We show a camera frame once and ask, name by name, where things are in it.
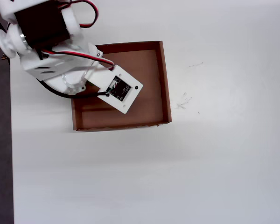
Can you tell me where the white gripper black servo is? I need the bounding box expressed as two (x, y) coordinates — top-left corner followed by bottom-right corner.
(43, 42), (104, 96)

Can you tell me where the brown cardboard box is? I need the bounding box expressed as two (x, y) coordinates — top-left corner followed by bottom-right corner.
(70, 41), (173, 133)

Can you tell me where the red black gripper servo wire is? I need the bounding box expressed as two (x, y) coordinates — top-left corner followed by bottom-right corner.
(40, 48), (115, 71)

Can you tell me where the red black elbow servo wire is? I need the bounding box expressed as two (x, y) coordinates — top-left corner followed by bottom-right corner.
(57, 0), (100, 29)

